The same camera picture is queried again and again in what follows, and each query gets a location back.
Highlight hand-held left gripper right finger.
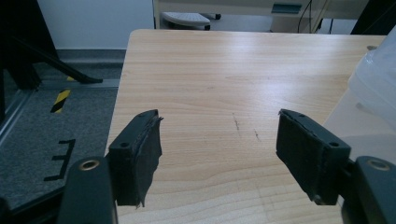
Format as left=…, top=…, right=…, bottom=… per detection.
left=276, top=108, right=353, bottom=206

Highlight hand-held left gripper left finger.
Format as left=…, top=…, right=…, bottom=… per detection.
left=106, top=109, right=164, bottom=209

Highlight clear plastic storage box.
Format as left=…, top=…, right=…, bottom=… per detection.
left=322, top=26, right=396, bottom=164

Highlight white cabinet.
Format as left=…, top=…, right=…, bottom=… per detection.
left=36, top=0, right=155, bottom=50

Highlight black stand leg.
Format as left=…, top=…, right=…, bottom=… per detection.
left=349, top=0, right=396, bottom=35

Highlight black tripod stand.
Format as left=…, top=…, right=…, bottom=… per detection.
left=0, top=0, right=104, bottom=91

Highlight black cables under desk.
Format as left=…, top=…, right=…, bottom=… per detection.
left=297, top=0, right=314, bottom=34

